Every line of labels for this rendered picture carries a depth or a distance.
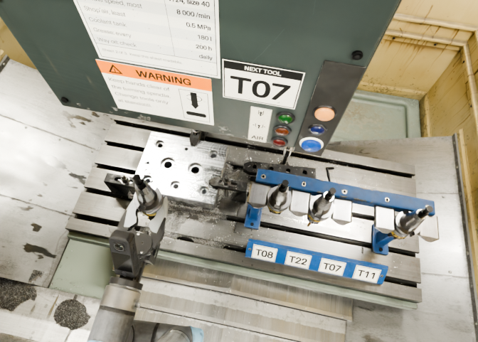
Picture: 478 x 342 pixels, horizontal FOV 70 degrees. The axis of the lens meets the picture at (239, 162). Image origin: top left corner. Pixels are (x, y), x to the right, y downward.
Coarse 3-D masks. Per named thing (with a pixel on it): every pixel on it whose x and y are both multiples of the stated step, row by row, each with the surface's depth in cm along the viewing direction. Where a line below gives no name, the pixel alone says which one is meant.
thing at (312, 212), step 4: (316, 196) 88; (312, 200) 88; (312, 204) 87; (332, 204) 87; (312, 208) 87; (332, 208) 87; (312, 212) 86; (316, 212) 86; (332, 212) 86; (312, 216) 88; (316, 216) 88; (320, 216) 87; (324, 216) 86; (328, 216) 86; (320, 220) 88
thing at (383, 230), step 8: (376, 208) 88; (384, 208) 88; (392, 208) 88; (376, 216) 87; (384, 216) 87; (392, 216) 87; (376, 224) 86; (384, 224) 86; (392, 224) 86; (384, 232) 85
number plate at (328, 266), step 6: (324, 258) 108; (324, 264) 108; (330, 264) 108; (336, 264) 108; (342, 264) 107; (318, 270) 109; (324, 270) 109; (330, 270) 109; (336, 270) 108; (342, 270) 108
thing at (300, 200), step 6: (294, 192) 90; (300, 192) 90; (306, 192) 90; (294, 198) 89; (300, 198) 89; (306, 198) 89; (294, 204) 88; (300, 204) 88; (306, 204) 88; (294, 210) 87; (300, 210) 87; (306, 210) 87; (300, 216) 87
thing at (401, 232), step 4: (400, 212) 87; (408, 212) 87; (396, 216) 86; (400, 216) 86; (396, 220) 86; (396, 224) 85; (420, 224) 86; (396, 228) 87; (400, 228) 85; (420, 228) 85; (396, 232) 87; (400, 232) 85; (404, 232) 84; (408, 232) 85; (412, 232) 85; (416, 232) 85; (404, 236) 86; (412, 236) 86
